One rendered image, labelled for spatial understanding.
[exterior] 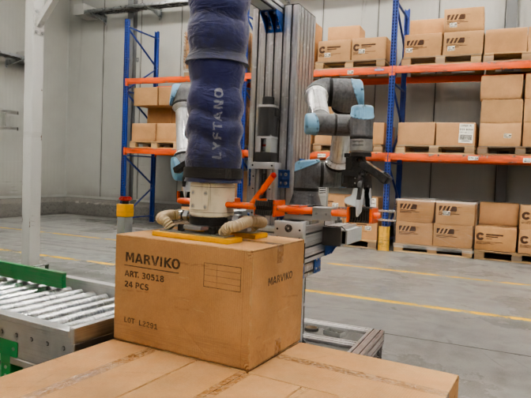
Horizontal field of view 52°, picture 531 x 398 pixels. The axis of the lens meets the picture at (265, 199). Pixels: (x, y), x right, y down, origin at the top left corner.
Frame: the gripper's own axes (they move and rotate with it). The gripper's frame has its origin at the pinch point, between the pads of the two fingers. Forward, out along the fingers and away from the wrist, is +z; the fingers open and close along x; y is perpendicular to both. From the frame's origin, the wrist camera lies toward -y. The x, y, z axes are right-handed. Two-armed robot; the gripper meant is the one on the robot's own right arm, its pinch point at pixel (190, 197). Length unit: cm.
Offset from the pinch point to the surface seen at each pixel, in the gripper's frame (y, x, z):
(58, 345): -13, -60, 55
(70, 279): -82, 6, 49
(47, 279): -90, -3, 49
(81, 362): 10, -70, 54
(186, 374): 45, -59, 54
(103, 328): -5, -46, 50
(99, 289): -60, 5, 51
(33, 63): -284, 136, -106
